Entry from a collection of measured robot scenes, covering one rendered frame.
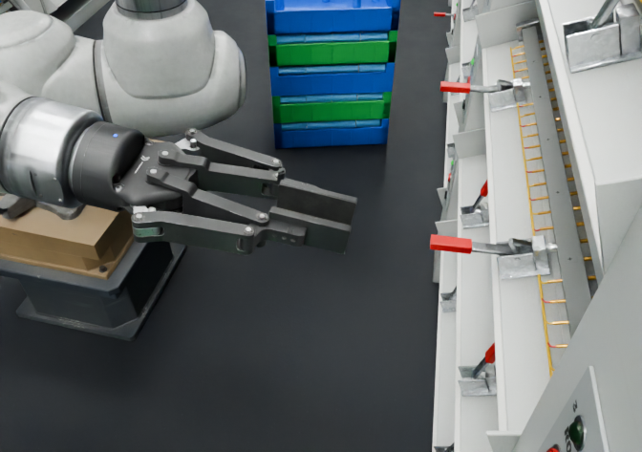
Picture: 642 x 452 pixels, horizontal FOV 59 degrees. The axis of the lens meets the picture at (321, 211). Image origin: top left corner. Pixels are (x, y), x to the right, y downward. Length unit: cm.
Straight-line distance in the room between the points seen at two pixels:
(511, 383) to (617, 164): 20
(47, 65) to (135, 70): 12
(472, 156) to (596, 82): 60
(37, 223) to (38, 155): 48
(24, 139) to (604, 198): 43
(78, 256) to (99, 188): 47
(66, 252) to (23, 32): 33
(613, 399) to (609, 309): 3
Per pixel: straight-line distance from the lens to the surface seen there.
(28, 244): 101
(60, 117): 52
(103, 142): 50
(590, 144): 33
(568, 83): 38
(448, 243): 50
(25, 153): 52
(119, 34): 86
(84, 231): 94
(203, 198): 48
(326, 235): 47
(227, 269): 121
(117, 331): 114
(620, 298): 24
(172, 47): 84
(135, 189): 49
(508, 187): 60
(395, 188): 139
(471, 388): 66
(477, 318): 73
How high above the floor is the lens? 90
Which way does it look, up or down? 43 degrees down
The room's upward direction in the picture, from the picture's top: straight up
